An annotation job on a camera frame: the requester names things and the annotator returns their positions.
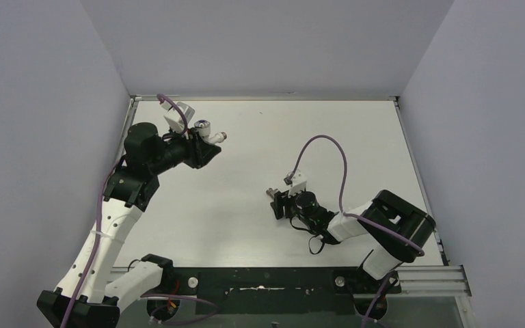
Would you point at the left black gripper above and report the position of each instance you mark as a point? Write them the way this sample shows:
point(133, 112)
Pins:
point(199, 151)

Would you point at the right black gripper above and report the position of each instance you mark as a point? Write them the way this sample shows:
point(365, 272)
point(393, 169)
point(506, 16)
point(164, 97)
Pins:
point(281, 199)

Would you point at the white faucet with chrome knob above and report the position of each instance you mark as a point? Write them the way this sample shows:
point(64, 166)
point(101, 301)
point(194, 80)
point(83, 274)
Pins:
point(204, 130)

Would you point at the metal tee pipe fitting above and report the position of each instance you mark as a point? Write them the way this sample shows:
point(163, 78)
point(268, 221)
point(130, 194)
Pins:
point(271, 192)

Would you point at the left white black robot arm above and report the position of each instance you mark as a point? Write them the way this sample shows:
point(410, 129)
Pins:
point(125, 197)

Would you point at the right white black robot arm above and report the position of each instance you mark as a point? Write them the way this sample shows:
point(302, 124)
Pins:
point(399, 228)

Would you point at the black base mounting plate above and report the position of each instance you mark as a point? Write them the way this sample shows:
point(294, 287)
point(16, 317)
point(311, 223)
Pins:
point(272, 290)

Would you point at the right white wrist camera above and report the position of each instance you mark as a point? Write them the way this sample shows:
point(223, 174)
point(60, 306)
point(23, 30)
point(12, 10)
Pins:
point(296, 182)

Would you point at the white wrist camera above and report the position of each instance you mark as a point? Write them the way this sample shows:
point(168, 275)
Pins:
point(178, 120)
point(296, 182)

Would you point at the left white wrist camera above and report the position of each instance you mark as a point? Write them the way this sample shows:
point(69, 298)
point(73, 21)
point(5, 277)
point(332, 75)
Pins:
point(178, 120)

